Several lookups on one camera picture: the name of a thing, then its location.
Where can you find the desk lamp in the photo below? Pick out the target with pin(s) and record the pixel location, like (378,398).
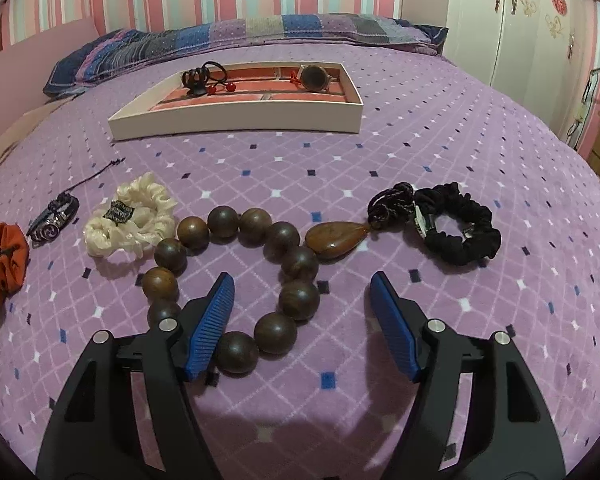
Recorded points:
(587,95)

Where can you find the white wardrobe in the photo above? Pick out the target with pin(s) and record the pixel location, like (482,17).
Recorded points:
(520,35)

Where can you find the orange scrunchie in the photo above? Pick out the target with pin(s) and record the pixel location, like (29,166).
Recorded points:
(7,265)

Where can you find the black hair claw clip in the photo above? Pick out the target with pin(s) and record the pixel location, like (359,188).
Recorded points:
(195,82)

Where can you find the black scrunchie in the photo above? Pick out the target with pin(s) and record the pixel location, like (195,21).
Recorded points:
(467,245)

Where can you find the white tray with brick print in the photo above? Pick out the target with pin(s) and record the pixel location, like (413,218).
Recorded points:
(230,122)

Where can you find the purple patterned bedsheet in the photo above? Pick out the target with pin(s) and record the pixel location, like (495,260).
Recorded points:
(305,170)

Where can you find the cream scrunchie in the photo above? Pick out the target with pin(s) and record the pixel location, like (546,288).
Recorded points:
(130,232)

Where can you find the long striped pillow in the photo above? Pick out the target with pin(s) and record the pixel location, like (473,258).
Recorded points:
(260,35)

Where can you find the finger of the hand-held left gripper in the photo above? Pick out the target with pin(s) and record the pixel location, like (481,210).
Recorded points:
(207,330)
(395,325)

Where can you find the pink headboard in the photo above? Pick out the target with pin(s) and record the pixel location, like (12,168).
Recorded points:
(30,70)

